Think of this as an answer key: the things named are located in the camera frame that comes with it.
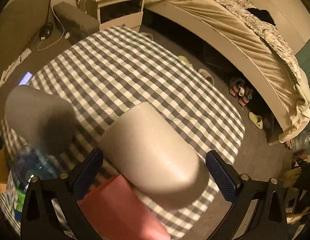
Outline white ceramic cup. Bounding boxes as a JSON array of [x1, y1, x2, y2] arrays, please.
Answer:
[[98, 102, 209, 210]]

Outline pink plastic cup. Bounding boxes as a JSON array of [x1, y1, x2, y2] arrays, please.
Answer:
[[77, 175, 170, 239]]

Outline grey plastic cup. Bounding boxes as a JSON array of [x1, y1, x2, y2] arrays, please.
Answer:
[[5, 85, 77, 155]]

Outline chair with clothes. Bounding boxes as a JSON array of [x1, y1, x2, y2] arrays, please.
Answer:
[[283, 150, 310, 224]]

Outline pale green slipper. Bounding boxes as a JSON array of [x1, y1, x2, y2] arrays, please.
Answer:
[[248, 112, 263, 129], [178, 55, 193, 68]]

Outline red white sneaker right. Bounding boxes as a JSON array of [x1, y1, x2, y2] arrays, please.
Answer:
[[238, 87, 254, 107]]

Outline lit smartphone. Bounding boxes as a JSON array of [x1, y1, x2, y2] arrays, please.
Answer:
[[18, 72, 33, 86]]

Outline grey white checkered tablecloth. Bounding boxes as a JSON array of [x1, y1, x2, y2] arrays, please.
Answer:
[[0, 25, 246, 240]]

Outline grey slipper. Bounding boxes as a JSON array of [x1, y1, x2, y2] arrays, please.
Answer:
[[197, 68, 215, 86]]

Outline bed with beige sheet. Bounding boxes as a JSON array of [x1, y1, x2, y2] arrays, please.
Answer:
[[146, 0, 310, 142]]

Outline dark grey sofa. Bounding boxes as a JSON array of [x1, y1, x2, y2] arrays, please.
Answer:
[[0, 0, 100, 131]]

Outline black garment on bed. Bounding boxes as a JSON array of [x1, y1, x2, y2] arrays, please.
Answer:
[[246, 8, 276, 26]]

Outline white bedside table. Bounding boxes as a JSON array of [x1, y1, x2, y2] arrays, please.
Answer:
[[75, 0, 145, 31]]

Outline patterned grey duvet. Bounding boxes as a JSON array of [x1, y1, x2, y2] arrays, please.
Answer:
[[214, 0, 302, 85]]

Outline white charging cable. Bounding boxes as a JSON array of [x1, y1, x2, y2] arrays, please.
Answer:
[[36, 0, 71, 52]]

